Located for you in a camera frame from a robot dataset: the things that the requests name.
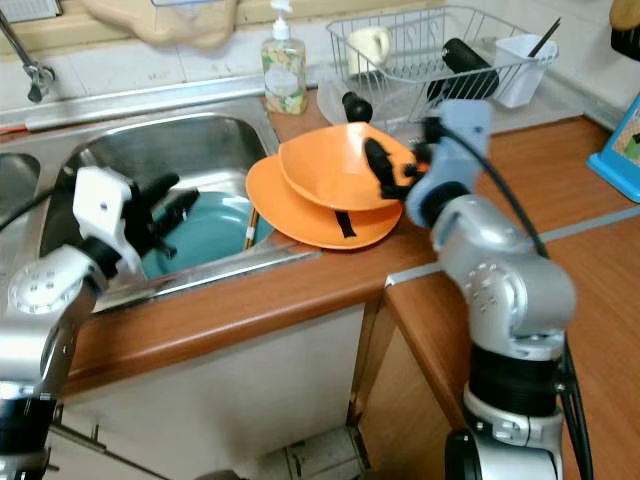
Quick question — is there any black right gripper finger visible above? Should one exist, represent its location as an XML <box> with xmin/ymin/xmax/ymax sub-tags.
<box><xmin>362</xmin><ymin>136</ymin><xmax>402</xmax><ymax>202</ymax></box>

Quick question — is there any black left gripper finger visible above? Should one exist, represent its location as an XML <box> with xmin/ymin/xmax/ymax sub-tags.
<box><xmin>134</xmin><ymin>172</ymin><xmax>182</xmax><ymax>209</ymax></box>
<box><xmin>154</xmin><ymin>189</ymin><xmax>202</xmax><ymax>237</ymax></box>

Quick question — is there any orange bowl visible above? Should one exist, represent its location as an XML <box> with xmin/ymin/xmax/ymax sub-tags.
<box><xmin>277</xmin><ymin>121</ymin><xmax>422</xmax><ymax>212</ymax></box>

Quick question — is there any teal plate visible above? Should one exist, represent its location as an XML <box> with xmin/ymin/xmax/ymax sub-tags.
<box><xmin>139</xmin><ymin>189</ymin><xmax>277</xmax><ymax>280</ymax></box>

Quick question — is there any black round knob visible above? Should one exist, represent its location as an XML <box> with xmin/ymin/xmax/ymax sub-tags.
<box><xmin>340</xmin><ymin>91</ymin><xmax>375</xmax><ymax>124</ymax></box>

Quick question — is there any stainless steel double sink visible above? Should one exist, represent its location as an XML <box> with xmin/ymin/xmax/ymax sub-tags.
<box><xmin>0</xmin><ymin>95</ymin><xmax>323</xmax><ymax>323</ymax></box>

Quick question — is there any small black strip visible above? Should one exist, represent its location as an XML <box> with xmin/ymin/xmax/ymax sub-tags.
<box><xmin>334</xmin><ymin>209</ymin><xmax>360</xmax><ymax>240</ymax></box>

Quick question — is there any clear drain tray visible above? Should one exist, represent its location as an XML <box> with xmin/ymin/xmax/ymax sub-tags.
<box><xmin>315</xmin><ymin>72</ymin><xmax>596</xmax><ymax>129</ymax></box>

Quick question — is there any orange plate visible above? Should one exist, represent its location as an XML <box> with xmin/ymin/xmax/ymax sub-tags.
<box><xmin>244</xmin><ymin>152</ymin><xmax>407</xmax><ymax>250</ymax></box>

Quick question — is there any black bottle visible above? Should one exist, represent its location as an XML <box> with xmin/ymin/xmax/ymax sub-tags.
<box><xmin>424</xmin><ymin>36</ymin><xmax>502</xmax><ymax>105</ymax></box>

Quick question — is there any cream mug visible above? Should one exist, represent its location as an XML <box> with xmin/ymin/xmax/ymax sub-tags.
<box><xmin>345</xmin><ymin>25</ymin><xmax>394</xmax><ymax>77</ymax></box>

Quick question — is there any soap pump bottle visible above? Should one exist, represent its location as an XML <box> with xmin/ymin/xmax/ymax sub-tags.
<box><xmin>260</xmin><ymin>0</ymin><xmax>308</xmax><ymax>117</ymax></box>

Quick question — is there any white plastic utensil cup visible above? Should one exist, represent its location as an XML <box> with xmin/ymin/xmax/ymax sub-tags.
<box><xmin>494</xmin><ymin>33</ymin><xmax>560</xmax><ymax>110</ymax></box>

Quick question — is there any beige plastic board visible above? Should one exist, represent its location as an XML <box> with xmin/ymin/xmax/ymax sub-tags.
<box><xmin>77</xmin><ymin>0</ymin><xmax>242</xmax><ymax>52</ymax></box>

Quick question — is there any chrome faucet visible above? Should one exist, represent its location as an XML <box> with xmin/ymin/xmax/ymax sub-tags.
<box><xmin>0</xmin><ymin>8</ymin><xmax>57</xmax><ymax>105</ymax></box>

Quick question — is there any dark thin utensil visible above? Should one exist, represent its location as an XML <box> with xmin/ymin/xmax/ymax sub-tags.
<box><xmin>529</xmin><ymin>16</ymin><xmax>564</xmax><ymax>59</ymax></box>

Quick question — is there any metal counter joint strip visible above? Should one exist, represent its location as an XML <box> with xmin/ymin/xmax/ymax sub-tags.
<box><xmin>384</xmin><ymin>204</ymin><xmax>640</xmax><ymax>288</ymax></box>

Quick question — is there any white cabinet door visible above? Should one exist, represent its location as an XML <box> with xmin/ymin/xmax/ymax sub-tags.
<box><xmin>55</xmin><ymin>303</ymin><xmax>367</xmax><ymax>480</ymax></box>

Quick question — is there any blue plastic box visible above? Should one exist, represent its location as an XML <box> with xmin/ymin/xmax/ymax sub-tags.
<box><xmin>587</xmin><ymin>94</ymin><xmax>640</xmax><ymax>205</ymax></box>

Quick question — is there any white window grille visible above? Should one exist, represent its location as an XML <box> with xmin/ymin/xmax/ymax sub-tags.
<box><xmin>0</xmin><ymin>0</ymin><xmax>62</xmax><ymax>22</ymax></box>

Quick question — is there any wooden cabinet door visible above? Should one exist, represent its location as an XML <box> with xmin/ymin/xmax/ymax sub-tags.
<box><xmin>344</xmin><ymin>293</ymin><xmax>473</xmax><ymax>480</ymax></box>

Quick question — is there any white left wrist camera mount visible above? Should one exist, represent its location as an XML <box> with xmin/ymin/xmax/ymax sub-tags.
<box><xmin>72</xmin><ymin>165</ymin><xmax>137</xmax><ymax>278</ymax></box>

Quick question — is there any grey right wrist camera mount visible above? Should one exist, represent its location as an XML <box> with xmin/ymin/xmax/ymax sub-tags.
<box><xmin>404</xmin><ymin>97</ymin><xmax>494</xmax><ymax>230</ymax></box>

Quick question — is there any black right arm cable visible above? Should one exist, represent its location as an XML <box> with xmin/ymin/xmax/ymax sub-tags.
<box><xmin>434</xmin><ymin>118</ymin><xmax>593</xmax><ymax>480</ymax></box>

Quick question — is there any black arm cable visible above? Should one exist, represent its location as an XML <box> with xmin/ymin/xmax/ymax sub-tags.
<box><xmin>434</xmin><ymin>118</ymin><xmax>593</xmax><ymax>480</ymax></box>
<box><xmin>0</xmin><ymin>188</ymin><xmax>88</xmax><ymax>233</ymax></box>

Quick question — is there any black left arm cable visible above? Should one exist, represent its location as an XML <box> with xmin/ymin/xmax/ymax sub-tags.
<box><xmin>0</xmin><ymin>188</ymin><xmax>88</xmax><ymax>233</ymax></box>

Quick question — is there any white wire dish rack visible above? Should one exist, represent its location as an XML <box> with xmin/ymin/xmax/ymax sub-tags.
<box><xmin>324</xmin><ymin>4</ymin><xmax>562</xmax><ymax>123</ymax></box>

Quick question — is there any black spatula wooden handle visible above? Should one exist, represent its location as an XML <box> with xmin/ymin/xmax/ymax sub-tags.
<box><xmin>609</xmin><ymin>0</ymin><xmax>640</xmax><ymax>62</ymax></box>

